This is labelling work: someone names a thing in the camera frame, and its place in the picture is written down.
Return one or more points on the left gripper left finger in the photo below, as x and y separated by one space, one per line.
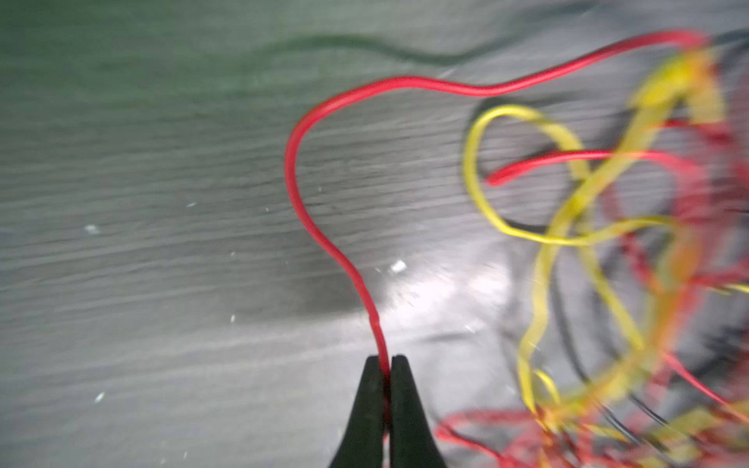
362 442

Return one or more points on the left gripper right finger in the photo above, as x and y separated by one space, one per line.
411 441

